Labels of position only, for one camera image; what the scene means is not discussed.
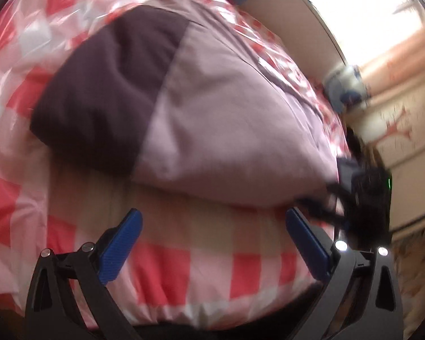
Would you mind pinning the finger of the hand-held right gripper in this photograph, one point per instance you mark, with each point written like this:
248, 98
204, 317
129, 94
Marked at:
318, 209

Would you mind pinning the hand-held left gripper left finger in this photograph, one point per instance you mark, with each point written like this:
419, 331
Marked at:
122, 244

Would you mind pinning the purple two-tone jacket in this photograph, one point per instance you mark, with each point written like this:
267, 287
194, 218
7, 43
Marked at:
216, 113

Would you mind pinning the tree wall sticker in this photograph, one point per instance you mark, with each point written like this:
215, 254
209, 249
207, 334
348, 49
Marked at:
396, 127

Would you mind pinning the window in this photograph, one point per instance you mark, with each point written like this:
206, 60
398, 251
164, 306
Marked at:
357, 7

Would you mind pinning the pink whale print curtain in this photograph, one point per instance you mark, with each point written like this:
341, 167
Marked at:
347, 88

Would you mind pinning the red checked bed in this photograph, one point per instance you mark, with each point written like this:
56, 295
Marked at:
233, 276

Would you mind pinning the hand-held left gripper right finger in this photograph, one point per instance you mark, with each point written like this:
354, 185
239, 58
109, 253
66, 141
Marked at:
306, 244

